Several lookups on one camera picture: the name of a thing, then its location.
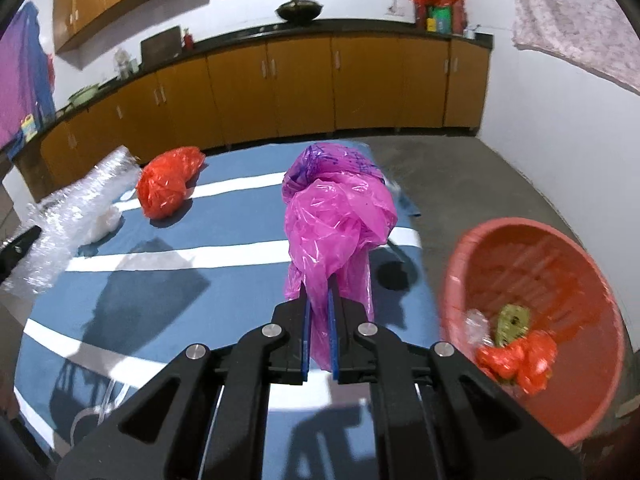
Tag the dark cutting board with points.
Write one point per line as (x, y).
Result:
(161, 48)

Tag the purple blue hanging cloth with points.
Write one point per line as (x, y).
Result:
(25, 75)

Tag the blue white striped tablecloth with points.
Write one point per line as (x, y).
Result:
(127, 306)

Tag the pink floral hanging cloth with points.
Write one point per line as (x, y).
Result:
(594, 35)

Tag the black wok with lid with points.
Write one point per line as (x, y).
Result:
(299, 12)

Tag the red plastic bag front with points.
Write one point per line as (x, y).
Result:
(526, 362)

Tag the glass jar on counter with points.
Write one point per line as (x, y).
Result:
(126, 66)

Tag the red plastic bag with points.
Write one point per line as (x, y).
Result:
(162, 189)
(526, 362)

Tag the magenta plastic bag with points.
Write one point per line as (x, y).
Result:
(337, 209)

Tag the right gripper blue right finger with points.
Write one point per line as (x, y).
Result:
(436, 415)

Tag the olive green plastic bag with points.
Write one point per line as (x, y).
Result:
(513, 323)

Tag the white plastic bag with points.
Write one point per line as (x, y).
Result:
(477, 329)

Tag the red plastic trash basket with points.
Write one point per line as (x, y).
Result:
(529, 264)

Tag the green pot on counter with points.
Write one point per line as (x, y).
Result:
(84, 95)

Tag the colourful small box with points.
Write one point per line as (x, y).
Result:
(29, 127)

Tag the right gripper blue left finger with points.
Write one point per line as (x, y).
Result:
(203, 416)

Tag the clear bubble wrap sheet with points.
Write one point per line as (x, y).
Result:
(68, 217)

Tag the red small bottle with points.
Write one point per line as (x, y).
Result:
(188, 42)

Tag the red bag with bottles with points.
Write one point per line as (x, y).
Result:
(446, 17)

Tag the lower wooden kitchen cabinets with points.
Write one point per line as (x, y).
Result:
(267, 84)

